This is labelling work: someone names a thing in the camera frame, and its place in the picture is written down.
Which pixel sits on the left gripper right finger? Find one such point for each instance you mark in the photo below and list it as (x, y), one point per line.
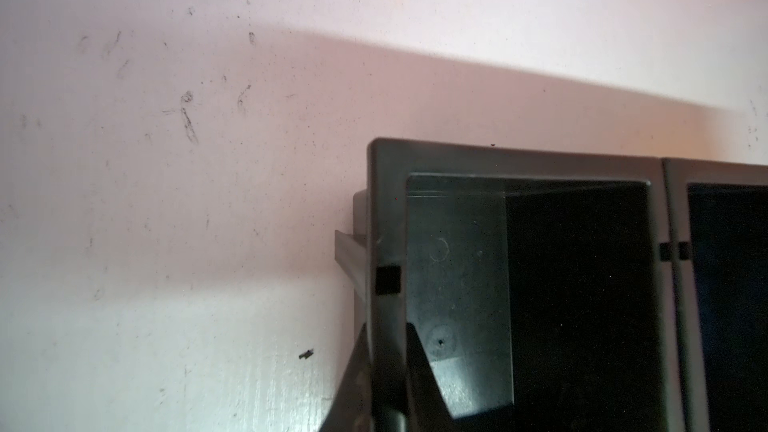
(427, 410)

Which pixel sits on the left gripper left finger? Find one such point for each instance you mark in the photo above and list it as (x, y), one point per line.
(351, 408)

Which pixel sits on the black bin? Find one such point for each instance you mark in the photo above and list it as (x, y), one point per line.
(718, 230)
(539, 283)

